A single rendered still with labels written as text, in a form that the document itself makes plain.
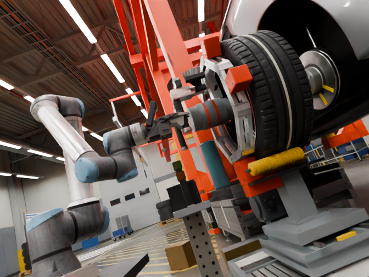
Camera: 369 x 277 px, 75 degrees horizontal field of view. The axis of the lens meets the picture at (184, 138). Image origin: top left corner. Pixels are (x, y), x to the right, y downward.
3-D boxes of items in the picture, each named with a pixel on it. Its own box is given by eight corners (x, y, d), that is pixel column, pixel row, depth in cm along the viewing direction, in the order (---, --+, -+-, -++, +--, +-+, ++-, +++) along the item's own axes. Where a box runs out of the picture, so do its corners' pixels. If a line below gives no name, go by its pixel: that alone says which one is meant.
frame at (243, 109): (268, 143, 94) (217, 30, 108) (252, 148, 93) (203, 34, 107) (235, 166, 146) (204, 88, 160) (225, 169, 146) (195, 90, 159)
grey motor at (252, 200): (346, 223, 133) (317, 164, 142) (277, 251, 128) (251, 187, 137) (326, 222, 150) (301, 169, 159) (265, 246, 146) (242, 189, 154)
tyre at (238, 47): (254, 137, 171) (324, 171, 108) (223, 148, 168) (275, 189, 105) (235, 40, 152) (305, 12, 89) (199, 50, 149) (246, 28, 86)
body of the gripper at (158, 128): (173, 136, 108) (147, 145, 107) (168, 119, 110) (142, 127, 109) (173, 131, 101) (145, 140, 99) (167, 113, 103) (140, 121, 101)
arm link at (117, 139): (110, 158, 105) (105, 137, 108) (138, 149, 107) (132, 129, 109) (104, 153, 96) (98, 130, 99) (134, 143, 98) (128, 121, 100)
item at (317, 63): (351, 72, 110) (307, 38, 129) (336, 76, 109) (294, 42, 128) (326, 119, 135) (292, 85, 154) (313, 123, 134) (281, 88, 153)
